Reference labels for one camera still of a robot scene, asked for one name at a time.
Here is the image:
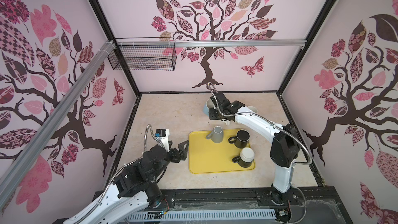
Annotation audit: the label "light blue mug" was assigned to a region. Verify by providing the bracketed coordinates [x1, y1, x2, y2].
[203, 99, 214, 116]

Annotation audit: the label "pale pink mug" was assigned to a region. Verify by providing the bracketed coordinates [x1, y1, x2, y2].
[248, 106, 258, 114]

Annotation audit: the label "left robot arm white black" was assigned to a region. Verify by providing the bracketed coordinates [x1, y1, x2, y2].
[63, 141, 189, 224]

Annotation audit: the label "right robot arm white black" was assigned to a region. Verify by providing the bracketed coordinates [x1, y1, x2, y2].
[209, 92, 300, 205]

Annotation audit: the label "grey mug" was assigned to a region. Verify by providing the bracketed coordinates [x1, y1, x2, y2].
[206, 126, 224, 144]

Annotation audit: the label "all black mug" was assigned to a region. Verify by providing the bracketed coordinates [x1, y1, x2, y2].
[228, 130, 250, 149]

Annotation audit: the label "black mug white base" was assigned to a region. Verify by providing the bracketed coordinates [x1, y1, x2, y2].
[232, 147, 255, 168]

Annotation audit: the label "yellow plastic tray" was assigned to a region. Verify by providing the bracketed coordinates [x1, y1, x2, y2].
[188, 129, 256, 174]

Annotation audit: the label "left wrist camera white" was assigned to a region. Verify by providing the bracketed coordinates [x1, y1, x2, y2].
[155, 129, 170, 152]

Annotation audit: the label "left metal conduit cable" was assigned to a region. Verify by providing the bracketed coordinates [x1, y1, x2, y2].
[74, 124, 162, 224]

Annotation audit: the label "white slotted cable duct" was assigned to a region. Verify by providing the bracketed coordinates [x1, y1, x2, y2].
[126, 209, 276, 223]

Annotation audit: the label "back aluminium rail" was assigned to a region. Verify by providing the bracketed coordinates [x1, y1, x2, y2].
[117, 39, 307, 48]

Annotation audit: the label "aluminium rail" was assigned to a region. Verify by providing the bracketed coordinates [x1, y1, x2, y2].
[117, 39, 307, 48]
[1, 40, 115, 207]

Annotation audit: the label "black wire basket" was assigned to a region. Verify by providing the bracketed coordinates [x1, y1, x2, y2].
[108, 37, 177, 71]

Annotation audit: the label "left aluminium rail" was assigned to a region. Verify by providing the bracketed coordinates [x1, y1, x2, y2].
[1, 40, 115, 207]

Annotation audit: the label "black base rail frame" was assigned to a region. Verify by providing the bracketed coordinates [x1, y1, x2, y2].
[145, 186, 352, 224]

